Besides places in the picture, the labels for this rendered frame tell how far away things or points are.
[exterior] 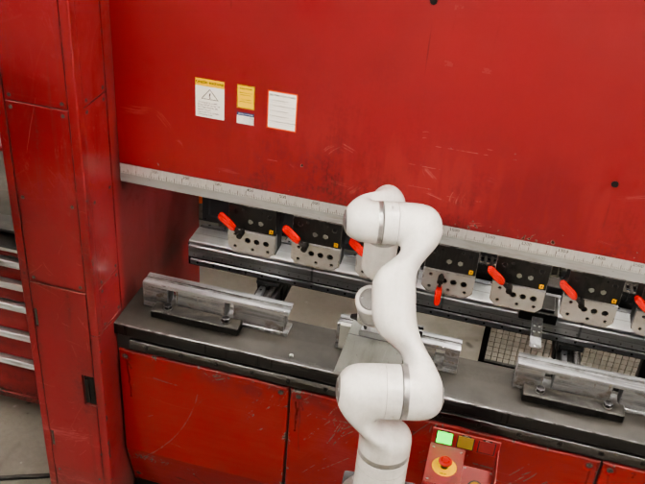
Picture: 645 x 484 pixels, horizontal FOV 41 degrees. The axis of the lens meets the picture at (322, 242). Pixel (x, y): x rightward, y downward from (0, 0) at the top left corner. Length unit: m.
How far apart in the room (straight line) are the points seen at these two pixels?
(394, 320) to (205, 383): 1.12
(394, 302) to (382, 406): 0.23
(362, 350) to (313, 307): 1.82
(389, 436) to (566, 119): 0.91
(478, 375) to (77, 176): 1.35
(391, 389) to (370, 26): 0.93
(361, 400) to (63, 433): 1.55
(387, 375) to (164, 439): 1.42
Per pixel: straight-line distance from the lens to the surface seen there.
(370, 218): 1.95
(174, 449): 3.16
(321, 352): 2.75
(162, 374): 2.93
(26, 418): 3.87
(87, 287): 2.69
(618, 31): 2.19
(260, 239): 2.60
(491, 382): 2.75
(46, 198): 2.58
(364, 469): 2.02
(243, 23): 2.33
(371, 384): 1.85
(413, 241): 1.95
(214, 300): 2.81
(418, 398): 1.86
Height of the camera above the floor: 2.64
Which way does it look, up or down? 33 degrees down
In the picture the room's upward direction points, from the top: 5 degrees clockwise
